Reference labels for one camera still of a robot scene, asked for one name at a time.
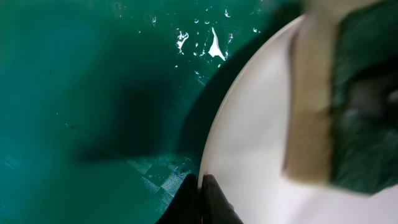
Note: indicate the green yellow sponge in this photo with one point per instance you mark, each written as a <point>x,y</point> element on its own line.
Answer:
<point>343,110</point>

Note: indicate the teal plastic tray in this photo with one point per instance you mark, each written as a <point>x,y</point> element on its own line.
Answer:
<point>106,105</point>

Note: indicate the pale pink plate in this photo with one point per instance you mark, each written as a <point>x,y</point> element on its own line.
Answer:
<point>245,151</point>

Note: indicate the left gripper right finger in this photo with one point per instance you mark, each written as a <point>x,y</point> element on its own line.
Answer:
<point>215,208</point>

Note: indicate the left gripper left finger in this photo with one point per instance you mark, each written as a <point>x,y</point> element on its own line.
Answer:
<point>185,206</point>

